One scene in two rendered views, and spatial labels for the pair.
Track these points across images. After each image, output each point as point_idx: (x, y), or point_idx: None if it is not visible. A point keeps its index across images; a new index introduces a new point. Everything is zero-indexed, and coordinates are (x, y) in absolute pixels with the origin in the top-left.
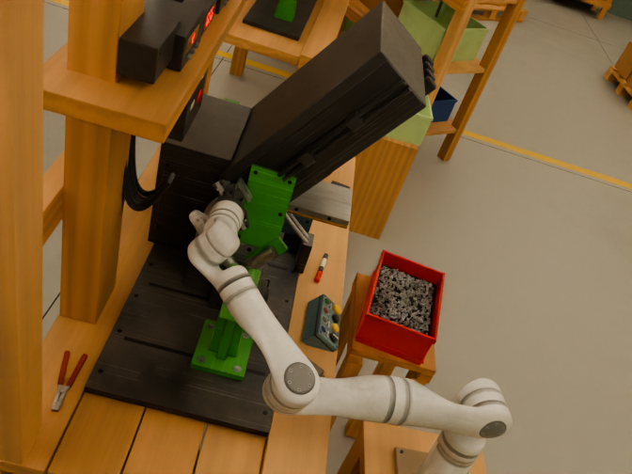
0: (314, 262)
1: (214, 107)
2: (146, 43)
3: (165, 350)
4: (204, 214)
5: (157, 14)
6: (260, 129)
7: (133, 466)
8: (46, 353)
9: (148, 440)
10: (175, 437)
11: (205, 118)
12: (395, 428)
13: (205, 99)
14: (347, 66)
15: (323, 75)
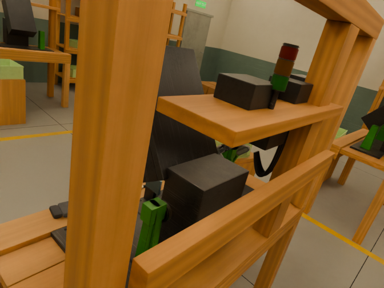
0: (142, 191)
1: (198, 175)
2: (306, 75)
3: (241, 196)
4: (244, 146)
5: (299, 76)
6: (199, 136)
7: (260, 184)
8: (285, 218)
9: (254, 186)
10: (246, 183)
11: (212, 171)
12: None
13: (199, 182)
14: (190, 69)
15: (184, 87)
